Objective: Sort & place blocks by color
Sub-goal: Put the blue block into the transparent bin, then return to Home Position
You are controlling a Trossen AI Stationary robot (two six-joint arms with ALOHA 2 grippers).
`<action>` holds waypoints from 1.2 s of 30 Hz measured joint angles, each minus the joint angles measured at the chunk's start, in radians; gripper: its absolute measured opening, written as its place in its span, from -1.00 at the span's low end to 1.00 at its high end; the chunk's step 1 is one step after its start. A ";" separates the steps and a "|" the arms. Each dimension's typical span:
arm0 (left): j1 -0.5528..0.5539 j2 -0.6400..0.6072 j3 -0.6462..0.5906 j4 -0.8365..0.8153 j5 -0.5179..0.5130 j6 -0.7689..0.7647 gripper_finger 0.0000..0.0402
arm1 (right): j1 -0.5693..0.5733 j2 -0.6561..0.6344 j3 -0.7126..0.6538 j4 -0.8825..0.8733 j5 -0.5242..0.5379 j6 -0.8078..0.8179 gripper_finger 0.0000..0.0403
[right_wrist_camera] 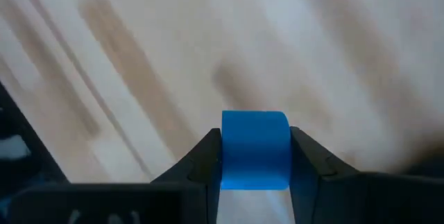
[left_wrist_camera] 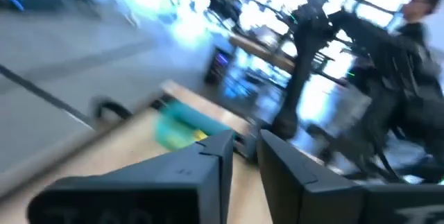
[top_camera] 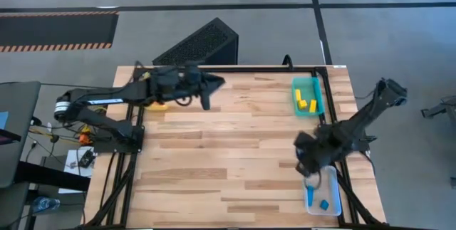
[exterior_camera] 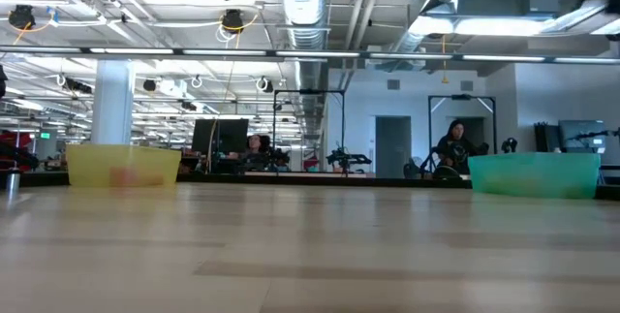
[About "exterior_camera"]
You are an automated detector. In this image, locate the person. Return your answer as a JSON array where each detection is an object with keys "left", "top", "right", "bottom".
[
  {"left": 239, "top": 133, "right": 272, "bottom": 172},
  {"left": 433, "top": 118, "right": 490, "bottom": 176}
]

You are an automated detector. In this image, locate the yellow translucent plastic bin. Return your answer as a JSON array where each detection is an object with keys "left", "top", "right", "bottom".
[{"left": 65, "top": 144, "right": 183, "bottom": 189}]

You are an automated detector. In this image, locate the dark round object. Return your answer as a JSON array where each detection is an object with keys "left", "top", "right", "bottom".
[{"left": 432, "top": 165, "right": 462, "bottom": 181}]

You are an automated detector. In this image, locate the black ceiling cord reel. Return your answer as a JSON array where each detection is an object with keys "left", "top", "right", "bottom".
[
  {"left": 221, "top": 8, "right": 245, "bottom": 34},
  {"left": 8, "top": 4, "right": 36, "bottom": 31}
]

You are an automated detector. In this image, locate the background desk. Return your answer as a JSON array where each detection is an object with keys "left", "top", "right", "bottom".
[{"left": 244, "top": 171, "right": 377, "bottom": 179}]

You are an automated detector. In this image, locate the grey monitor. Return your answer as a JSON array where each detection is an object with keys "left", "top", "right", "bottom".
[{"left": 558, "top": 118, "right": 606, "bottom": 154}]

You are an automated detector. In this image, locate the black panel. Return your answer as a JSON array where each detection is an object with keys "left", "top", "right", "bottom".
[{"left": 534, "top": 122, "right": 561, "bottom": 153}]

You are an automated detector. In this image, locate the black metal frame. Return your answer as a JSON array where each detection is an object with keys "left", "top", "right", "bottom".
[
  {"left": 427, "top": 93, "right": 497, "bottom": 169},
  {"left": 271, "top": 88, "right": 347, "bottom": 173}
]

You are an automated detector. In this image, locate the metal bottle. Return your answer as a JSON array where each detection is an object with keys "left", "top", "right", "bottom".
[{"left": 5, "top": 167, "right": 21, "bottom": 196}]

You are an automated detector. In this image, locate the grey door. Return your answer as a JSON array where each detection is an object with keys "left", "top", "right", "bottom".
[{"left": 375, "top": 115, "right": 413, "bottom": 179}]

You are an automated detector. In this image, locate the long ceiling light strip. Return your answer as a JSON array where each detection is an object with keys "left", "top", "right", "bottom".
[{"left": 0, "top": 45, "right": 620, "bottom": 66}]

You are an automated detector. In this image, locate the red machine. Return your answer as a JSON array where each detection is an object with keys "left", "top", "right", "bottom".
[{"left": 0, "top": 131, "right": 33, "bottom": 172}]

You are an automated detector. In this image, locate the teal translucent plastic bin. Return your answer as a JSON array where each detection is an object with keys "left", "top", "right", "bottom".
[{"left": 467, "top": 151, "right": 602, "bottom": 201}]

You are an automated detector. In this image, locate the black monitor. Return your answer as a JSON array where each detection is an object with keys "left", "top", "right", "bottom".
[{"left": 191, "top": 118, "right": 250, "bottom": 155}]

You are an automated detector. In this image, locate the white column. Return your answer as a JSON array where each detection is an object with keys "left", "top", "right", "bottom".
[{"left": 90, "top": 59, "right": 137, "bottom": 147}]

